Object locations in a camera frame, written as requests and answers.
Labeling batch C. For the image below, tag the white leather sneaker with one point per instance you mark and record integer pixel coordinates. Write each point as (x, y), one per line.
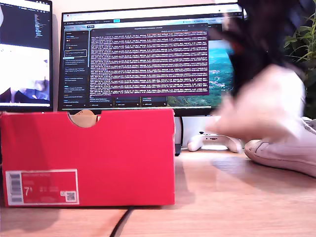
(259, 103)
(284, 153)

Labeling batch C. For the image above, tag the red Nike shoebox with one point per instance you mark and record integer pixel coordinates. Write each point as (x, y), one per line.
(111, 160)

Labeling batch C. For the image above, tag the green leafy houseplant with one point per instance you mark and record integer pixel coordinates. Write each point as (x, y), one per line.
(300, 49)

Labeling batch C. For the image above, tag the white game controller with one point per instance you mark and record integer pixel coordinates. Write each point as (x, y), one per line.
(197, 145)

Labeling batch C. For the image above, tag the wide black Huawei monitor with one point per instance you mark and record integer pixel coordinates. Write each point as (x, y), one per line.
(148, 61)

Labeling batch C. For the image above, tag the narrow black computer monitor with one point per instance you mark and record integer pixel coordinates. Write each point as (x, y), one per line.
(24, 29)

